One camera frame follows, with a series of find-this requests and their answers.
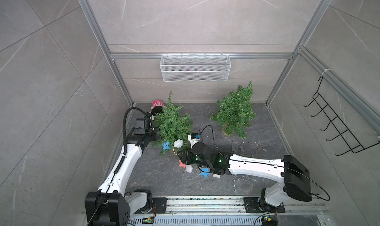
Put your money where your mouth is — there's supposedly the blue star light centre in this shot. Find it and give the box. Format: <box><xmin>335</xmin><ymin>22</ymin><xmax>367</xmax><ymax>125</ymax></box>
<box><xmin>200</xmin><ymin>172</ymin><xmax>210</xmax><ymax>178</ymax></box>

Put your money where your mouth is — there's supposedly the blue star light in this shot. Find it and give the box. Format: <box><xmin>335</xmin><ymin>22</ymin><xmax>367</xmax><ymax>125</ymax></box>
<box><xmin>200</xmin><ymin>172</ymin><xmax>210</xmax><ymax>178</ymax></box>
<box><xmin>162</xmin><ymin>142</ymin><xmax>170</xmax><ymax>150</ymax></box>

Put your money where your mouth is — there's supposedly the green christmas tree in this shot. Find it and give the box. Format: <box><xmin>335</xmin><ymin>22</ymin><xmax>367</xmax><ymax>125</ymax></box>
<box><xmin>153</xmin><ymin>92</ymin><xmax>193</xmax><ymax>156</ymax></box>
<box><xmin>210</xmin><ymin>82</ymin><xmax>256</xmax><ymax>139</ymax></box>

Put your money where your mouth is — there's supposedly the pink star light plain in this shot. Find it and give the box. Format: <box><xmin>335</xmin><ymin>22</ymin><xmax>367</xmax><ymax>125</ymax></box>
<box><xmin>179</xmin><ymin>160</ymin><xmax>187</xmax><ymax>168</ymax></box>

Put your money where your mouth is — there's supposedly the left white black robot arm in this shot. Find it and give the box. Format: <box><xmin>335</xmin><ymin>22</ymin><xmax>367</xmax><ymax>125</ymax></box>
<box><xmin>85</xmin><ymin>118</ymin><xmax>159</xmax><ymax>226</ymax></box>

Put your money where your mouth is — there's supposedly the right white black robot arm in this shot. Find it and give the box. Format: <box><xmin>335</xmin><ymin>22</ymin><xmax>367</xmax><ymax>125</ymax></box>
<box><xmin>177</xmin><ymin>139</ymin><xmax>312</xmax><ymax>213</ymax></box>

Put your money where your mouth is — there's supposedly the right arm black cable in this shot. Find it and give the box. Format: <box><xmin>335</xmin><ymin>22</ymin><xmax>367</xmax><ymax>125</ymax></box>
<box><xmin>199</xmin><ymin>124</ymin><xmax>331</xmax><ymax>202</ymax></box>

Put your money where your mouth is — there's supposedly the loose thin wire pile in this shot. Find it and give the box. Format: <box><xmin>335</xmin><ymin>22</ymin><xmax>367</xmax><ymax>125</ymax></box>
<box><xmin>231</xmin><ymin>141</ymin><xmax>268</xmax><ymax>194</ymax></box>

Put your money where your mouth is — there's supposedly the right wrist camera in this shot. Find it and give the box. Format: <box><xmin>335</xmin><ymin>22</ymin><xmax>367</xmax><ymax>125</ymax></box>
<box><xmin>188</xmin><ymin>133</ymin><xmax>200</xmax><ymax>148</ymax></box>

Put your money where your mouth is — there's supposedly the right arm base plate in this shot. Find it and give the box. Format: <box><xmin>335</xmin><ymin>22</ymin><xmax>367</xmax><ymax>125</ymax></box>
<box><xmin>243</xmin><ymin>197</ymin><xmax>286</xmax><ymax>213</ymax></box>

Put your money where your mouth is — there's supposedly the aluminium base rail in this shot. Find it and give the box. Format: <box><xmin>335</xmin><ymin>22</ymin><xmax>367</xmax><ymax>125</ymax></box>
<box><xmin>127</xmin><ymin>195</ymin><xmax>334</xmax><ymax>226</ymax></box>

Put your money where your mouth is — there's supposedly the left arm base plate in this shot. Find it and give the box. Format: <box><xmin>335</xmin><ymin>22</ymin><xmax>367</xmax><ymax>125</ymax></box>
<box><xmin>135</xmin><ymin>197</ymin><xmax>168</xmax><ymax>214</ymax></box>

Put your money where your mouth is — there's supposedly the white wire mesh basket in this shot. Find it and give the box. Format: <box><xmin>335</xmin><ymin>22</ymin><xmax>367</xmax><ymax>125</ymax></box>
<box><xmin>160</xmin><ymin>54</ymin><xmax>232</xmax><ymax>82</ymax></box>

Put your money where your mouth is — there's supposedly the black wire hook rack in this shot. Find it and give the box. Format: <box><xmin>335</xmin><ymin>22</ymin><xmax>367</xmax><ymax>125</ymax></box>
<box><xmin>304</xmin><ymin>76</ymin><xmax>380</xmax><ymax>156</ymax></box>

